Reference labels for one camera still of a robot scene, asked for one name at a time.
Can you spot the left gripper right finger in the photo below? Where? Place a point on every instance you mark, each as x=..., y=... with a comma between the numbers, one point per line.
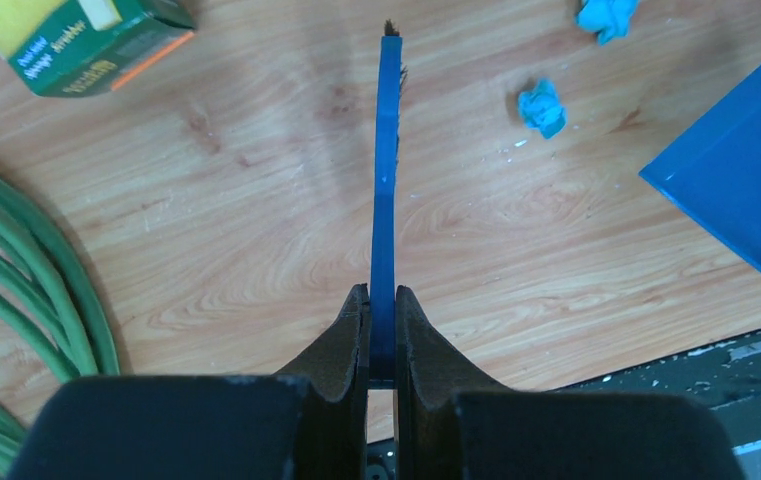
x=430, y=373

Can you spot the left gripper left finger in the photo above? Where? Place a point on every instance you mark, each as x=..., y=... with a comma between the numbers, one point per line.
x=331, y=434

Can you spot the blue hand brush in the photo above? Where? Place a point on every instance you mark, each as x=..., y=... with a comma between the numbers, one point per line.
x=382, y=284

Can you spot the blue dustpan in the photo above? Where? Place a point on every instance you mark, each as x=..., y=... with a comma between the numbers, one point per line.
x=712, y=171

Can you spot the blue paper scrap small centre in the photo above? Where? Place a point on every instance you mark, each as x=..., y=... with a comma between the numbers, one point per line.
x=541, y=109

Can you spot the green long beans bundle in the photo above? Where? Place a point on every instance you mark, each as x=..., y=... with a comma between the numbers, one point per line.
x=49, y=300

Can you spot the blue paper scrap upper centre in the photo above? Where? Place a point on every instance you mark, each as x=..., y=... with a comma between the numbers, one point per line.
x=606, y=19

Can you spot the yellow green sponge box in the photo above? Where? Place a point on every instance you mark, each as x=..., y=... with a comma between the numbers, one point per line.
x=76, y=49

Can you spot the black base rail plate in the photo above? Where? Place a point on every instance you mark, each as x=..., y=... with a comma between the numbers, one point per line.
x=694, y=415

